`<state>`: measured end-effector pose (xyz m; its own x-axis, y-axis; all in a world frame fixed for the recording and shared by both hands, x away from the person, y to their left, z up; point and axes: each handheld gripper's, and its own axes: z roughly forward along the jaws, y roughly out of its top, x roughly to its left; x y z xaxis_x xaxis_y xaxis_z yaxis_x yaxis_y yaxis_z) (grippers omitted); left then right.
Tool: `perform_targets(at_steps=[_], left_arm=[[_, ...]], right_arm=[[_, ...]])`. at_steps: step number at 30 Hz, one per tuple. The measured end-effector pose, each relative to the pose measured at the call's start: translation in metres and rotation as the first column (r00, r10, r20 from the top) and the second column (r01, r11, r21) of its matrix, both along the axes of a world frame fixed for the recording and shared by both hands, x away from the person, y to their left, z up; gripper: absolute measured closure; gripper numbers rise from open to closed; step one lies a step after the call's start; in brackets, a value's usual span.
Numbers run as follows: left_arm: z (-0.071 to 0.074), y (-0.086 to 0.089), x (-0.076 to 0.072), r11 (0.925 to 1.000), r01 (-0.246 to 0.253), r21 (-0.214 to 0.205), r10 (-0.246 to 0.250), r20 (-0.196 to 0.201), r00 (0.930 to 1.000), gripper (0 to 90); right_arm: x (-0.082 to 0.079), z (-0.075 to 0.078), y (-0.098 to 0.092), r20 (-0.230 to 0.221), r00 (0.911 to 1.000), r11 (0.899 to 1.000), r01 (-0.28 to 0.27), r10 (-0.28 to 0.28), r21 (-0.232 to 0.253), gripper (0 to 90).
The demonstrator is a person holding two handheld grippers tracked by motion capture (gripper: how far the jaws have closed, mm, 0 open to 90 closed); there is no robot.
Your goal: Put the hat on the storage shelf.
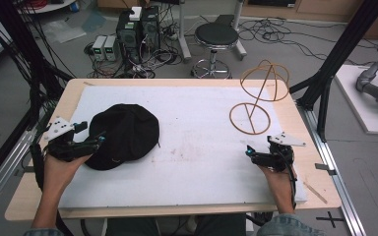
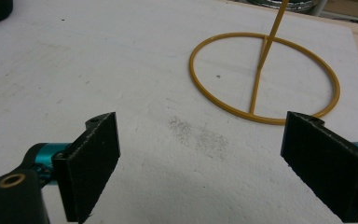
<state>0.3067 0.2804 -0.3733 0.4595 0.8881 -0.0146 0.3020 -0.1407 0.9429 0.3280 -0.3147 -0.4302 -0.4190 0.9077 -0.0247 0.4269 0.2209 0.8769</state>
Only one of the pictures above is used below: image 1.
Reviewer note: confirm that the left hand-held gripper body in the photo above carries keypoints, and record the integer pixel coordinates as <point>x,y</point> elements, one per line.
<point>66,149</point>

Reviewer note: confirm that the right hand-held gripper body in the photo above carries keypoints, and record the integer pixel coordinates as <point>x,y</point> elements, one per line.
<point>277,154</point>

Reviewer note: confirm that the black cap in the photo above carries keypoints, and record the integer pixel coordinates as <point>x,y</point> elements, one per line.
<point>124,136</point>

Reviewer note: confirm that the person's left hand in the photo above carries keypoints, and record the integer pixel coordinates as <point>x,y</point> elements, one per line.
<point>60,173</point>

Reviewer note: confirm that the person's right hand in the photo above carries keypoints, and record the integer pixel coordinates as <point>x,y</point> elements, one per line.
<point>278,185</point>

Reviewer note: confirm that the light wooden table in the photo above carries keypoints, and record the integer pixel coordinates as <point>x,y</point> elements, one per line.
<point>311,157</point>

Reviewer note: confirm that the tan tape strip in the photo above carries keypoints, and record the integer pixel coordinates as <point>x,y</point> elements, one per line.
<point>315,192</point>

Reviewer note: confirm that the white foam mat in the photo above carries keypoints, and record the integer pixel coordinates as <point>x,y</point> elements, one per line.
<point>193,164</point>

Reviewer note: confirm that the grey power supply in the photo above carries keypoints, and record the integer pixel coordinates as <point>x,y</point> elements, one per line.
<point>99,47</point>
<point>111,48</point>

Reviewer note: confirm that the white platform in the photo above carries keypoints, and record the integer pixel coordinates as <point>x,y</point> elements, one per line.
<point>357,108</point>

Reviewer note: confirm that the black computer tower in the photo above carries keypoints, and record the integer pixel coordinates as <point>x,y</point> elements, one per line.
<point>151,28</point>
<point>128,36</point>

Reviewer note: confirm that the black round stool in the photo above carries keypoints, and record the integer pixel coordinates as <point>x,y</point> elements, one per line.
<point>216,39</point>

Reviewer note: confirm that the white stand leg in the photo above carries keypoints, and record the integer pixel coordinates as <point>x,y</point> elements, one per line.
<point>183,32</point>
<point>239,32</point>

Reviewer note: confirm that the white box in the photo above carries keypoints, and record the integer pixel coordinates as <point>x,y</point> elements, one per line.
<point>135,13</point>

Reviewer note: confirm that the metal bracket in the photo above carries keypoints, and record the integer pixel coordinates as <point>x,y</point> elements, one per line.
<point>325,167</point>

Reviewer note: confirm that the aluminium rail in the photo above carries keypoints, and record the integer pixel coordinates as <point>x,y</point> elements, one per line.
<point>3,177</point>
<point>334,177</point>

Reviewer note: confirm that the black frame post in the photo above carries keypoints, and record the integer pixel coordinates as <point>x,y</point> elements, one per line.
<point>338,52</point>
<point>23,49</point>

